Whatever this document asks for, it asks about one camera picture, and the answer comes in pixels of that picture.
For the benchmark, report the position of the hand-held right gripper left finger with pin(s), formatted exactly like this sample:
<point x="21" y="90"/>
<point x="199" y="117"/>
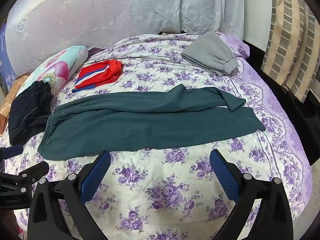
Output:
<point x="96" y="175"/>

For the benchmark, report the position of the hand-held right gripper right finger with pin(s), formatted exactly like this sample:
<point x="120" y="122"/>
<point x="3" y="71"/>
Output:
<point x="225" y="175"/>

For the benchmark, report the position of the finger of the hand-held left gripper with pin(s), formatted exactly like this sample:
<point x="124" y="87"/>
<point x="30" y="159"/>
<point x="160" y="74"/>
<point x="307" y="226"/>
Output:
<point x="12" y="151"/>
<point x="32" y="172"/>

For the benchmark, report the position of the teal green pants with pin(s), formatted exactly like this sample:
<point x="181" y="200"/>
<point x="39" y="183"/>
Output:
<point x="137" y="120"/>

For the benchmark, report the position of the folded black pants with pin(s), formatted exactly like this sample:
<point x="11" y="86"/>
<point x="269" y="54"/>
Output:
<point x="27" y="110"/>

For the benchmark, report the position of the folded grey pants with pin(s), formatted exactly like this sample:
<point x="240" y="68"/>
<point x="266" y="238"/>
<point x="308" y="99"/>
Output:
<point x="207" y="52"/>

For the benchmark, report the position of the orange cloth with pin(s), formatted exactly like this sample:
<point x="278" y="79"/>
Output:
<point x="10" y="97"/>

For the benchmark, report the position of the purple floral bedsheet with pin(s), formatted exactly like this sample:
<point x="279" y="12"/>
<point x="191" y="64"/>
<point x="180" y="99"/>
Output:
<point x="162" y="180"/>

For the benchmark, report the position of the blue printed board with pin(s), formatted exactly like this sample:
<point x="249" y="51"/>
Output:
<point x="5" y="62"/>

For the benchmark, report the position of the folded red striped shorts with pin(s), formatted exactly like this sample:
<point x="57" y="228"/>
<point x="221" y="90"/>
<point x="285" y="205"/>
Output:
<point x="100" y="75"/>

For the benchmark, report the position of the floral pastel pillow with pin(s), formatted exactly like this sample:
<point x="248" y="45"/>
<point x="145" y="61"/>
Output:
<point x="62" y="62"/>

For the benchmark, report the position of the beige grey plaid curtain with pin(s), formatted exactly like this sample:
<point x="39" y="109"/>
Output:
<point x="287" y="42"/>

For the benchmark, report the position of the white lace headboard cover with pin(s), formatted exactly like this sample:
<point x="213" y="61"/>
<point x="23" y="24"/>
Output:
<point x="100" y="17"/>

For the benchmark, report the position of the pale lace curtain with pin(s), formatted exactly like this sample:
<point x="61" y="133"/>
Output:
<point x="207" y="5"/>

